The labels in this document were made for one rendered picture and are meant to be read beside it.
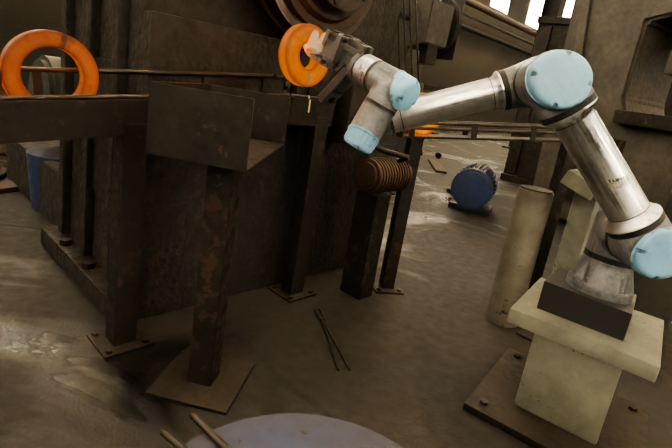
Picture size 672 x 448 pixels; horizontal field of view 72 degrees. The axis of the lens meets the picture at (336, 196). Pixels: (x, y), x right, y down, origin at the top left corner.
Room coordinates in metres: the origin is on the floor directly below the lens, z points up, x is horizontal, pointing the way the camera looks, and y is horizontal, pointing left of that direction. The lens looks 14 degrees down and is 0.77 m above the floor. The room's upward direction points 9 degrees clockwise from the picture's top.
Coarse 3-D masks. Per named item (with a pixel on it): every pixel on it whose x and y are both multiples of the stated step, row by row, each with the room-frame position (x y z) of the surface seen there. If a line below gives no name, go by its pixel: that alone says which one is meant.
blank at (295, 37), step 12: (300, 24) 1.22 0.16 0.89; (312, 24) 1.24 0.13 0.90; (288, 36) 1.19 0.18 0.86; (300, 36) 1.21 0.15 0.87; (288, 48) 1.18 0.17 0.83; (300, 48) 1.21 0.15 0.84; (288, 60) 1.18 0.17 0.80; (312, 60) 1.27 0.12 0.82; (288, 72) 1.19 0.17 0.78; (300, 72) 1.22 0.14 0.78; (312, 72) 1.25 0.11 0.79; (324, 72) 1.28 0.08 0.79; (300, 84) 1.22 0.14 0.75; (312, 84) 1.25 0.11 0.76
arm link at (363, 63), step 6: (360, 60) 1.08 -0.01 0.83; (366, 60) 1.07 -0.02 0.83; (372, 60) 1.07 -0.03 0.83; (378, 60) 1.07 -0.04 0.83; (354, 66) 1.08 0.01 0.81; (360, 66) 1.07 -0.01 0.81; (366, 66) 1.06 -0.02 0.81; (354, 72) 1.08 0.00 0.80; (360, 72) 1.06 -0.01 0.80; (354, 78) 1.08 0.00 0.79; (360, 78) 1.07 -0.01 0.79; (360, 84) 1.08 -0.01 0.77
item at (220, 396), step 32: (160, 96) 0.88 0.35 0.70; (192, 96) 0.87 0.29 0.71; (224, 96) 0.86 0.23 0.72; (256, 96) 1.12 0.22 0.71; (160, 128) 0.88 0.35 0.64; (192, 128) 0.87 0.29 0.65; (224, 128) 0.86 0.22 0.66; (256, 128) 1.12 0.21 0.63; (192, 160) 0.87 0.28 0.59; (224, 160) 0.86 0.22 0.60; (256, 160) 0.93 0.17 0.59; (224, 192) 0.99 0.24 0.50; (224, 224) 0.99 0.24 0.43; (224, 256) 0.99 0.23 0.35; (224, 288) 1.01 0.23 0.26; (224, 320) 1.04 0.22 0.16; (192, 352) 0.99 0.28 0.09; (160, 384) 0.97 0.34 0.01; (192, 384) 0.99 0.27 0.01; (224, 384) 1.01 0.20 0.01
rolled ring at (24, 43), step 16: (32, 32) 0.97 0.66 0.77; (48, 32) 0.99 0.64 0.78; (16, 48) 0.95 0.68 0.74; (32, 48) 0.97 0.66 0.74; (64, 48) 1.01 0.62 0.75; (80, 48) 1.04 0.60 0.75; (0, 64) 0.94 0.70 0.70; (16, 64) 0.95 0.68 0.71; (80, 64) 1.04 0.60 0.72; (16, 80) 0.95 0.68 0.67; (80, 80) 1.06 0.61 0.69; (96, 80) 1.06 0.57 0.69
